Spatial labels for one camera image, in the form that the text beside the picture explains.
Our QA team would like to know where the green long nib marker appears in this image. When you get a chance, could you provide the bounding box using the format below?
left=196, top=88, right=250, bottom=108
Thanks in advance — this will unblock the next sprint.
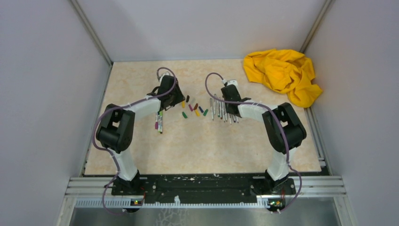
left=209, top=98, right=214, bottom=120

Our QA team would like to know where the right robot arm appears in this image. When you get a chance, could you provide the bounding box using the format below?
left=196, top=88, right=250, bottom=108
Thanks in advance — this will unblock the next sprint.
left=221, top=82, right=307, bottom=194

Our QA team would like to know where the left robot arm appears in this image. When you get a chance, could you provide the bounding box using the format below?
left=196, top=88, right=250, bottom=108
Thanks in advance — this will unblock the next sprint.
left=95, top=73, right=185, bottom=195

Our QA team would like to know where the yellow crumpled cloth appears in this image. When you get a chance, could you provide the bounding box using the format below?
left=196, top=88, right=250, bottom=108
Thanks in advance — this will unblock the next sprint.
left=243, top=49, right=323, bottom=108

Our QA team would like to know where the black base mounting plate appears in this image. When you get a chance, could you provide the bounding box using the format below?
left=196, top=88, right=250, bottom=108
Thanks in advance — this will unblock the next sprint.
left=110, top=173, right=296, bottom=204

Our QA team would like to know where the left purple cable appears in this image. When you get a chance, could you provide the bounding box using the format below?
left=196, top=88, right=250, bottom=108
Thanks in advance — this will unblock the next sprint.
left=93, top=66, right=178, bottom=217

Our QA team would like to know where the purple cable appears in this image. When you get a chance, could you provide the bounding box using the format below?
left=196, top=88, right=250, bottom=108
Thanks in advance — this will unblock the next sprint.
left=204, top=72, right=303, bottom=214
left=93, top=66, right=178, bottom=217

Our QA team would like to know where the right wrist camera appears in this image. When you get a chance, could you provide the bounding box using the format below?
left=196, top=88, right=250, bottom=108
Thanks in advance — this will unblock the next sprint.
left=222, top=79, right=238, bottom=87

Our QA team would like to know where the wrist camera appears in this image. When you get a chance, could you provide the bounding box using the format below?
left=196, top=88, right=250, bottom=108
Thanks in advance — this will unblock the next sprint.
left=222, top=79, right=238, bottom=87
left=158, top=72, right=171, bottom=83

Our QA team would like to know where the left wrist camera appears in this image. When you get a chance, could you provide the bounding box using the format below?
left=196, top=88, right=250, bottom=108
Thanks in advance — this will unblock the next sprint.
left=158, top=72, right=171, bottom=83

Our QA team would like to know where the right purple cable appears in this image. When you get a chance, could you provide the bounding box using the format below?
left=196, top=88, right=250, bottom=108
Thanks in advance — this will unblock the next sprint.
left=204, top=72, right=303, bottom=214

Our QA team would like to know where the right corner aluminium post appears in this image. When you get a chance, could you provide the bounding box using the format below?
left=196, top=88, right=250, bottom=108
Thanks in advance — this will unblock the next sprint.
left=299, top=0, right=335, bottom=54

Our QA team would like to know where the corner aluminium post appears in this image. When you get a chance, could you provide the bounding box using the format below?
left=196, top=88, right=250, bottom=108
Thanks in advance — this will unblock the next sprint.
left=69, top=0, right=113, bottom=67
left=299, top=0, right=335, bottom=54

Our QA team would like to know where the aluminium frame rail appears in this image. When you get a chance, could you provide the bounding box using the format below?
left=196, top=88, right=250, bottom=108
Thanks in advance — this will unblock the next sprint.
left=65, top=174, right=347, bottom=197

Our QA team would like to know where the left corner aluminium post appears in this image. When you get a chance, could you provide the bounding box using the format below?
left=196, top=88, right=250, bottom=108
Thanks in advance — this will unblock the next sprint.
left=69, top=0, right=113, bottom=67

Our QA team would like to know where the white cable duct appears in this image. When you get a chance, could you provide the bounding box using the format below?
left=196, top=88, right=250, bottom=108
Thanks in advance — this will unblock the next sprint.
left=75, top=196, right=270, bottom=209

